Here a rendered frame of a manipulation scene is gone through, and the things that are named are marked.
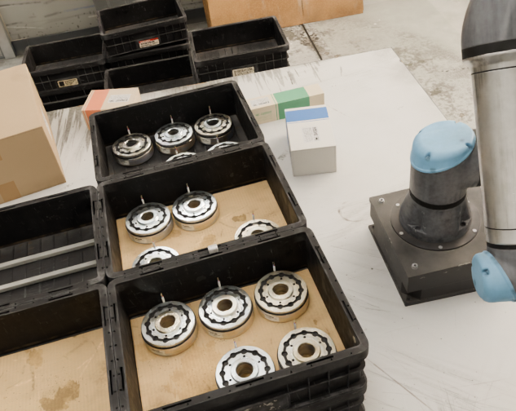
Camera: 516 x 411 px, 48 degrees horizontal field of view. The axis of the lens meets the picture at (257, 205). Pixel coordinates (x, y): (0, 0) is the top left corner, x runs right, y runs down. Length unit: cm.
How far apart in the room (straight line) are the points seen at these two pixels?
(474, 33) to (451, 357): 65
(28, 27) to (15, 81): 236
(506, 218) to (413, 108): 103
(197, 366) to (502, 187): 59
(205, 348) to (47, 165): 84
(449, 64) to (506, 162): 268
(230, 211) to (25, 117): 68
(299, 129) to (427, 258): 56
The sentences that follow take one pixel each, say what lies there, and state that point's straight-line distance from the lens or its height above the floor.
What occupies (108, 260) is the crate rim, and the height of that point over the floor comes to 93.
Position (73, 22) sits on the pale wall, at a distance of 423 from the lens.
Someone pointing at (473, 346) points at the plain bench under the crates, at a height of 70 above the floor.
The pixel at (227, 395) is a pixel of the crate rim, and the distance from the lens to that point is 93.
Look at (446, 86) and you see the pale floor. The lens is 332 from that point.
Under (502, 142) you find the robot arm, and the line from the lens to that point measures 86.
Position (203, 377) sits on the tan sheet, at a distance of 107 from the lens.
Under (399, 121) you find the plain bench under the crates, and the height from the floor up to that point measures 70.
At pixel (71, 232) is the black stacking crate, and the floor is 83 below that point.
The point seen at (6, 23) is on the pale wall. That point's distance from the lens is 429.
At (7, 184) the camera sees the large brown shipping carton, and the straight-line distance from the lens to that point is 176.
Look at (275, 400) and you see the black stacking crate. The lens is 100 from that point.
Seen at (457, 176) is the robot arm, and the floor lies 97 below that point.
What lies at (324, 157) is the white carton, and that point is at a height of 75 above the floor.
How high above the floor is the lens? 173
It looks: 42 degrees down
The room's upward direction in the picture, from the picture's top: 8 degrees counter-clockwise
